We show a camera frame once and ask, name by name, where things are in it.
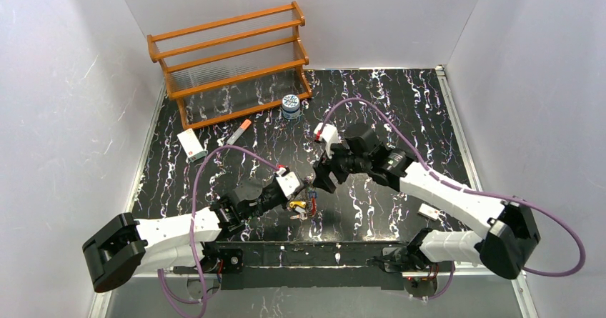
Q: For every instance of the white card box right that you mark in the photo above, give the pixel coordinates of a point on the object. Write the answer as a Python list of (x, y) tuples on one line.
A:
[(428, 212)]

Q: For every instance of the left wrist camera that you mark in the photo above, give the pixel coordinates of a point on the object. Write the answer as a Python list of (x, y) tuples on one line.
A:
[(288, 182)]

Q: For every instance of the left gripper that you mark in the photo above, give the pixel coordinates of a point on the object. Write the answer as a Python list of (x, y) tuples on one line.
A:
[(275, 196)]

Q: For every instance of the red handled keyring with keys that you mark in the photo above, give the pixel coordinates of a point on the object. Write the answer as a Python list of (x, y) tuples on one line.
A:
[(303, 212)]

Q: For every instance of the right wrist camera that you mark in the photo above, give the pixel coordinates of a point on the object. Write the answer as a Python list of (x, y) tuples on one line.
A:
[(328, 135)]

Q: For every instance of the aluminium frame rail front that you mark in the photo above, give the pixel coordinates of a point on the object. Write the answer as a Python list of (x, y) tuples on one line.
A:
[(308, 259)]

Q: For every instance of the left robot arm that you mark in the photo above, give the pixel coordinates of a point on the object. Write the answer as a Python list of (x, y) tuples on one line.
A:
[(157, 235)]

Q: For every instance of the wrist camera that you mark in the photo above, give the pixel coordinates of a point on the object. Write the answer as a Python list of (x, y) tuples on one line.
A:
[(328, 135), (288, 182)]

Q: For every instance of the orange wooden shelf rack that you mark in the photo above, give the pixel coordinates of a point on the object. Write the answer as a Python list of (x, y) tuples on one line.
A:
[(220, 54)]

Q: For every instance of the small blue patterned tin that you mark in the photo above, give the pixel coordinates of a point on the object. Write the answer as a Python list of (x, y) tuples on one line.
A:
[(291, 107)]

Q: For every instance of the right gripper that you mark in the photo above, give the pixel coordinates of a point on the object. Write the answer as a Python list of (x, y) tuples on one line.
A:
[(331, 170)]

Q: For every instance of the orange capped marker pen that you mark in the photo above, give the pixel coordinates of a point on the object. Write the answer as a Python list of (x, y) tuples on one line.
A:
[(239, 132)]

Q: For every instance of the white card box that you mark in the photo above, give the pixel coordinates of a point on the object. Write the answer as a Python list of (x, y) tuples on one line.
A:
[(191, 145), (428, 212)]

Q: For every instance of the white card box left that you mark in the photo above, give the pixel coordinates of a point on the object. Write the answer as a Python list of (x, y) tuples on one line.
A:
[(191, 145)]

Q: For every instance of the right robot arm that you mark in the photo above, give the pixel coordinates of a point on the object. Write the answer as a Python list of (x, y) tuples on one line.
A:
[(501, 235)]

